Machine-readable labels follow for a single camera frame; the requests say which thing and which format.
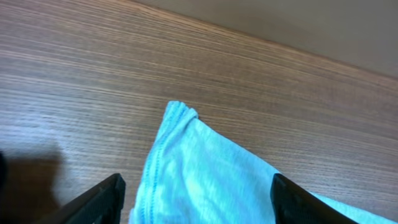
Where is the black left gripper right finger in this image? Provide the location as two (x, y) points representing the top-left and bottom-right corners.
(271, 174), (356, 224)

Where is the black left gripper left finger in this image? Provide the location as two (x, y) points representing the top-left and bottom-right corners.
(36, 173), (126, 224)

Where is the light blue t-shirt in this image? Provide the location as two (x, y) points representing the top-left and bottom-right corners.
(129, 101), (387, 223)

